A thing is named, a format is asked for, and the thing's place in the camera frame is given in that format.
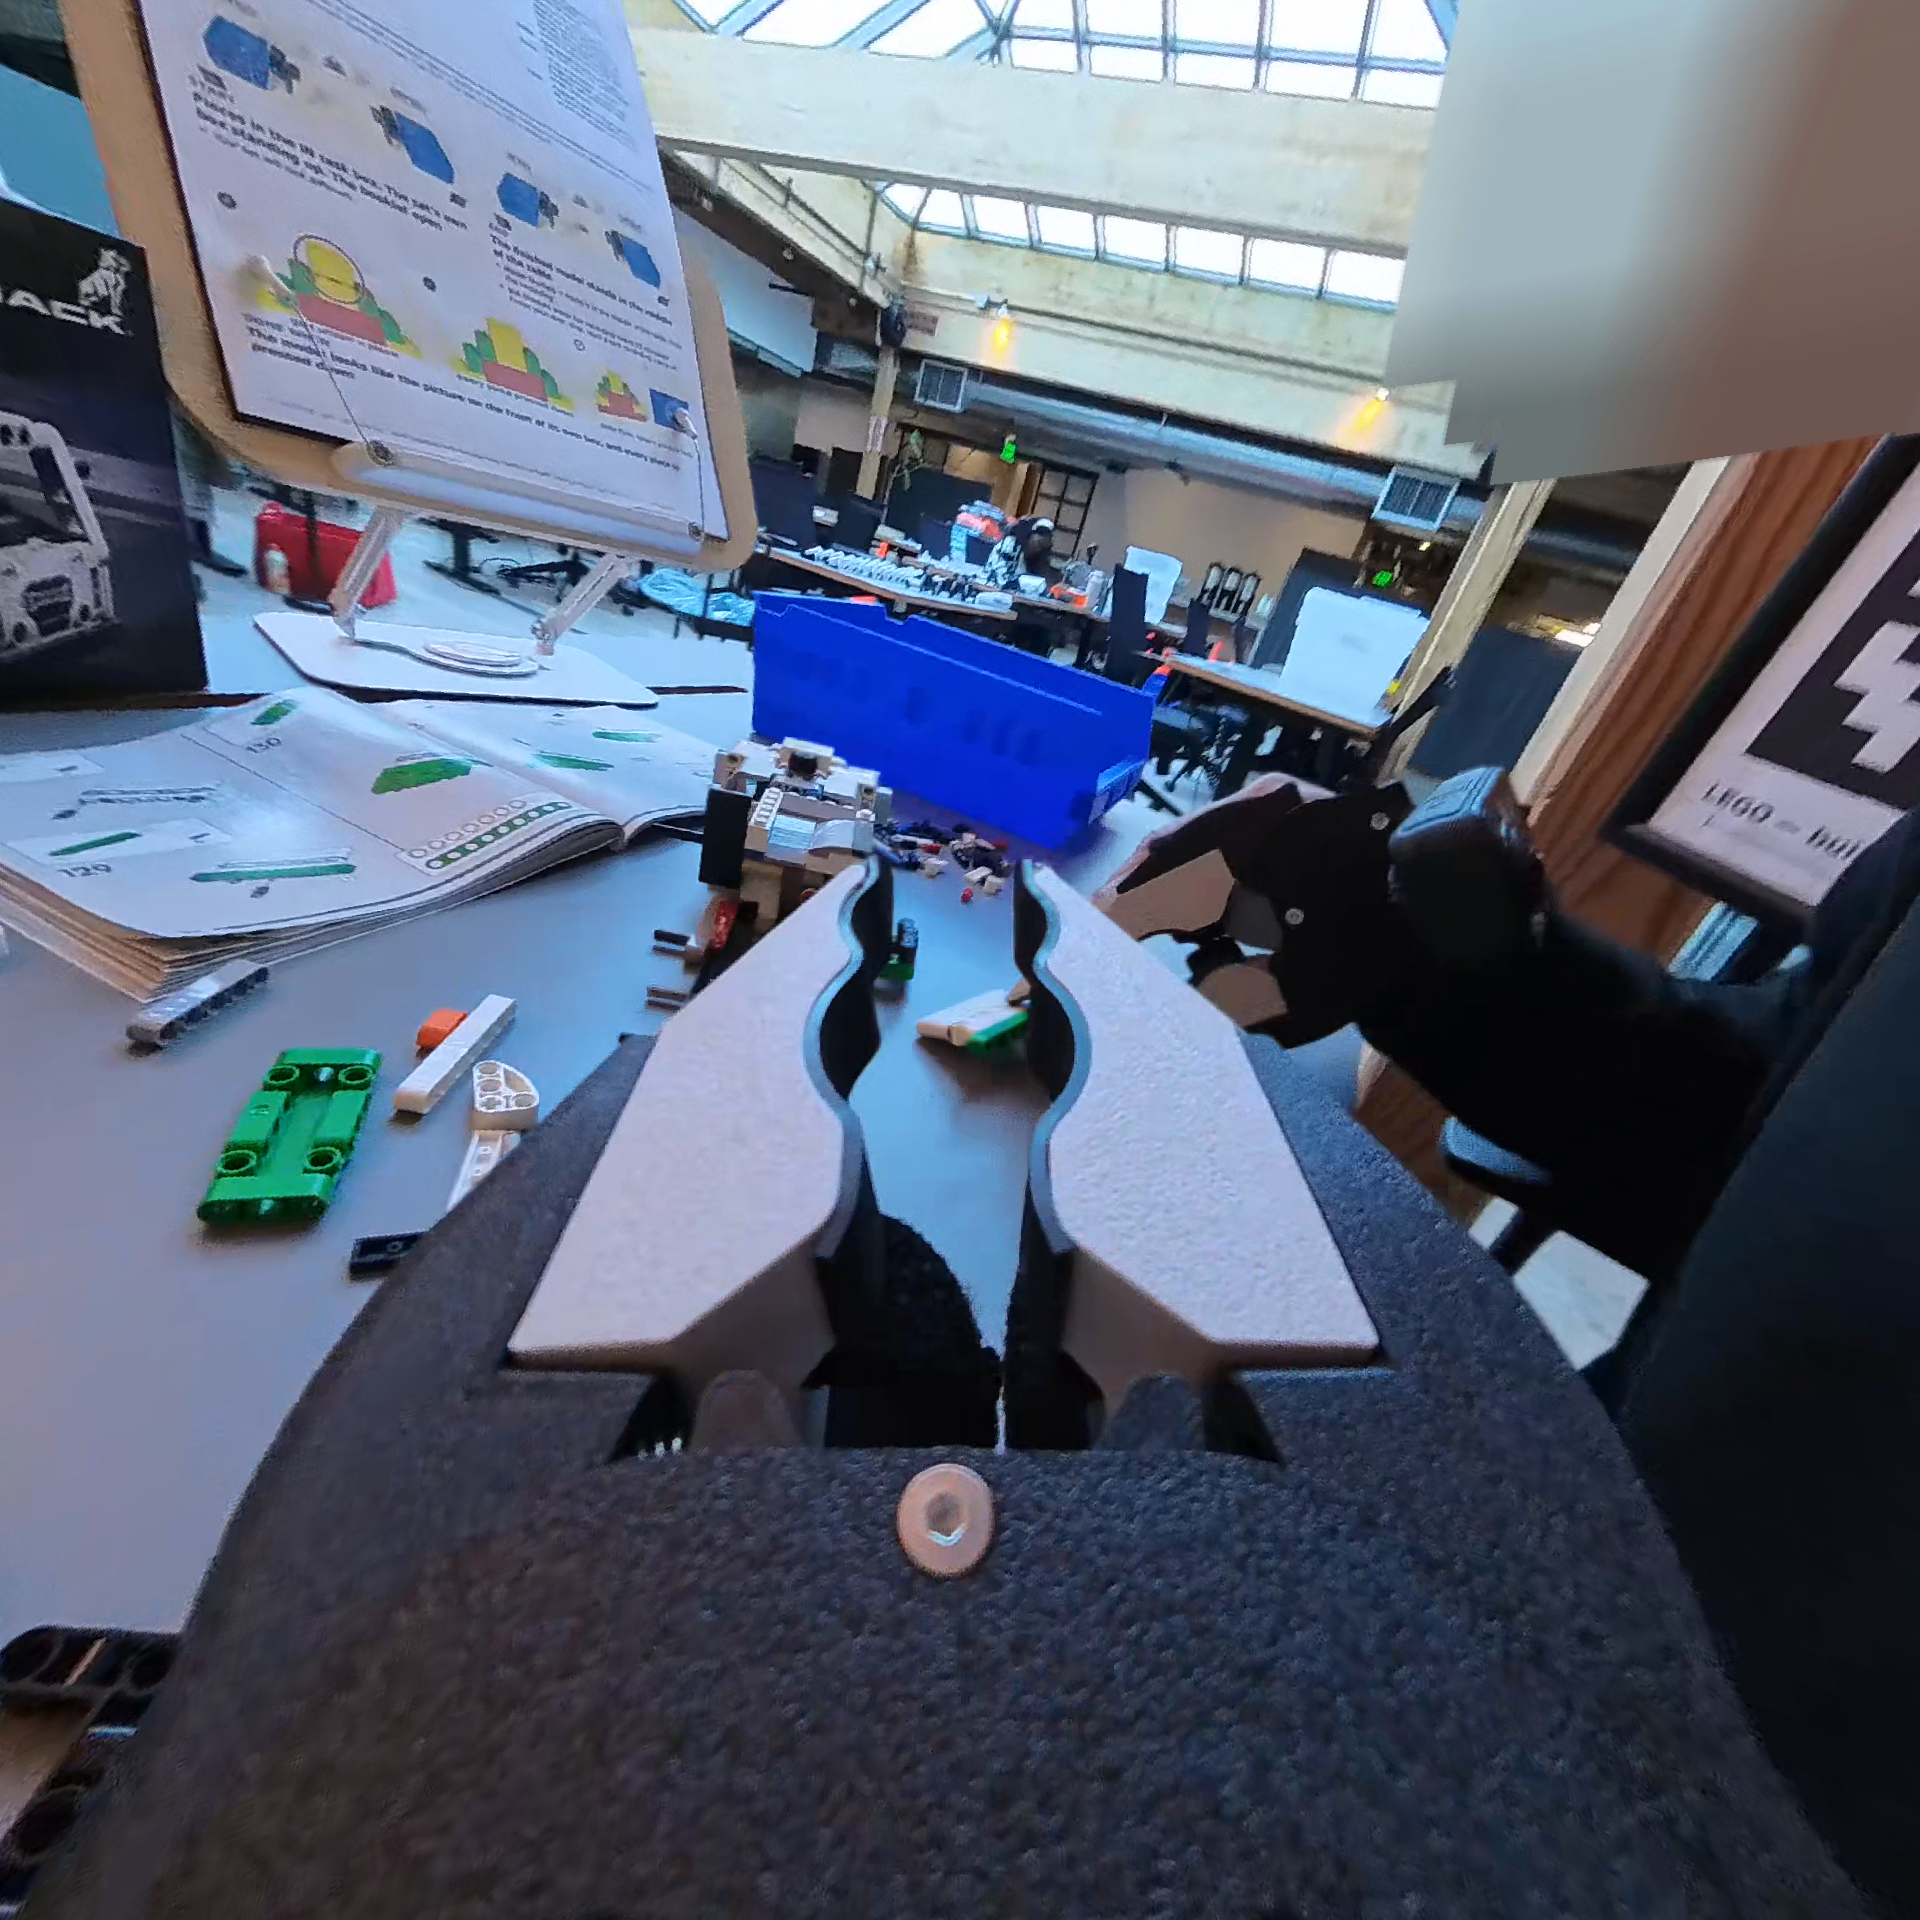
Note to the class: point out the blue storage bin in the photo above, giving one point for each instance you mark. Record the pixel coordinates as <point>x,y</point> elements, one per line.
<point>931,705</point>

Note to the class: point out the cluttered background table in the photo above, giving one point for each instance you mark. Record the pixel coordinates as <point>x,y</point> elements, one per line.
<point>931,575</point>

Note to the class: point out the long white lego beam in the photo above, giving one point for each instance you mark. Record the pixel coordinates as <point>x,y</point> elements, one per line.
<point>463,1053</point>

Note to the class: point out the partly built lego truck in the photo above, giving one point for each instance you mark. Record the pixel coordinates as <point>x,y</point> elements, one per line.
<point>794,814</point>

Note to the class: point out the lego set box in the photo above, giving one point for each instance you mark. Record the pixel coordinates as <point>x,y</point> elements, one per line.
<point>77,450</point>

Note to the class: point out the printed instruction sheet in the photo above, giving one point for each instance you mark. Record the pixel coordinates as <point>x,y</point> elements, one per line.
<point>450,229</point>

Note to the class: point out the open instruction booklet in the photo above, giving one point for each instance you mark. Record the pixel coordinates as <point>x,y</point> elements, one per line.
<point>304,808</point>

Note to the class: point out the black lego plate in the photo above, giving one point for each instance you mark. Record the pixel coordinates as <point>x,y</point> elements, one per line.
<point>386,1252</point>

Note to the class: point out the framed marker sign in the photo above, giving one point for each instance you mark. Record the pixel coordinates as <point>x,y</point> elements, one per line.
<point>1848,671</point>

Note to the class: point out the red case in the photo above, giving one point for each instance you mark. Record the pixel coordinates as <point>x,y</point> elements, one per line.
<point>327,553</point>

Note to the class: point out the green lego frame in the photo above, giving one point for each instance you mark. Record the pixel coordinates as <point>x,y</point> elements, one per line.
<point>232,1182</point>

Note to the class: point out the wooden table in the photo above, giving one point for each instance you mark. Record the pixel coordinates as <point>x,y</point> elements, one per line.
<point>1277,692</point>

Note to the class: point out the grey lego beam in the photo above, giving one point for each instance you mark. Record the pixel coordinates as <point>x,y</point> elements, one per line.
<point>197,1001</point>

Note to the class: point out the person's black clothed body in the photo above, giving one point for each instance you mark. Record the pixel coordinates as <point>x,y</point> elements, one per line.
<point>1801,1497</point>

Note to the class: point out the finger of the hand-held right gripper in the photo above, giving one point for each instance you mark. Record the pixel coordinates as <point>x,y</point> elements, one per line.
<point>1237,992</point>
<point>1181,901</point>

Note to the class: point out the pile of small lego pins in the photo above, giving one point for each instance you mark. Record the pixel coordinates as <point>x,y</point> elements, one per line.
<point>957,854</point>

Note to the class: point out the white lego axle connector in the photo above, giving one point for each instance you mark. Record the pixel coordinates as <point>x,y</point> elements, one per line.
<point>480,1170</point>

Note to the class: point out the white lego panel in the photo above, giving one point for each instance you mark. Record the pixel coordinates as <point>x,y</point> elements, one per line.
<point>957,1016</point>

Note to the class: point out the green lego beam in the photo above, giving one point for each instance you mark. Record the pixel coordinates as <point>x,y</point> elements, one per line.
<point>1004,1037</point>

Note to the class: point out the black L-shaped lego beam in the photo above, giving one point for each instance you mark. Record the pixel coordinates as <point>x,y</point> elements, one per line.
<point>77,1661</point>

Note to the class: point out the wooden document stand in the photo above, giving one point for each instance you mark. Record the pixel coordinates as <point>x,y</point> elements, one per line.
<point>450,659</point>

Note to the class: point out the orange lego piece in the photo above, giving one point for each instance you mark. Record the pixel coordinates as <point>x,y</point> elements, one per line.
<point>443,1025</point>

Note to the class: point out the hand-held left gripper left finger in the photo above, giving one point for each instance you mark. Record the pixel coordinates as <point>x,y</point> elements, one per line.
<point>705,1182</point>

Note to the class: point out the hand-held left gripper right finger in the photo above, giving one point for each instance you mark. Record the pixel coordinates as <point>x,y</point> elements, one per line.
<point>1201,1182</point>

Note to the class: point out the white rounded lego beam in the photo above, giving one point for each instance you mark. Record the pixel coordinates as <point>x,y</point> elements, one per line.
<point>480,1112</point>

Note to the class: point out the white board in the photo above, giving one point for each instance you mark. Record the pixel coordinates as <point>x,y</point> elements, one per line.
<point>1358,646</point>

